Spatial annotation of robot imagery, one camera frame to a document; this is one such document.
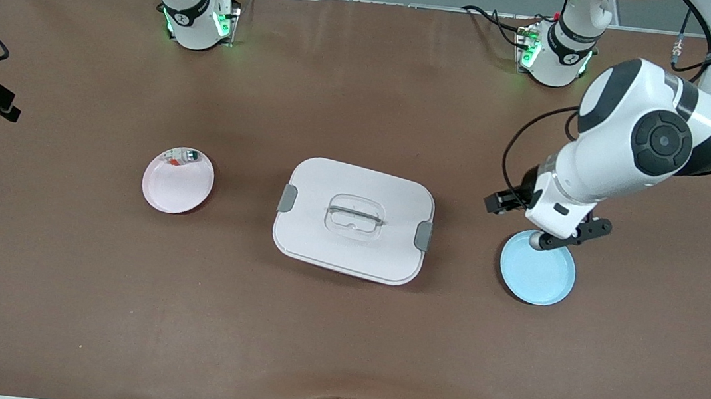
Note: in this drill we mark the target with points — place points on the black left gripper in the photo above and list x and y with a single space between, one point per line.
526 187

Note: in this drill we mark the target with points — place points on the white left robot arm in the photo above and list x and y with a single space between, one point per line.
615 149

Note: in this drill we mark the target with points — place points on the light blue round plate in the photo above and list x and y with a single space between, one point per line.
537 277

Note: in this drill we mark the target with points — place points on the grey box latch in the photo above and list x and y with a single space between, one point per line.
423 236
287 198

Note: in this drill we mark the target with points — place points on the pink round plate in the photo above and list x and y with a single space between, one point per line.
175 196

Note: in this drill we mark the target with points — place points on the white lidded storage box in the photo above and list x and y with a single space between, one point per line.
311 234

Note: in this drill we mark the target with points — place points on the brown table mat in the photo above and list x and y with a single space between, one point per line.
116 299

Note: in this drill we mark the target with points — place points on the green push-button switch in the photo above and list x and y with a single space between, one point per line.
190 155

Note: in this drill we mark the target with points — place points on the clear table edge rail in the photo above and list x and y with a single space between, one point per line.
384 3

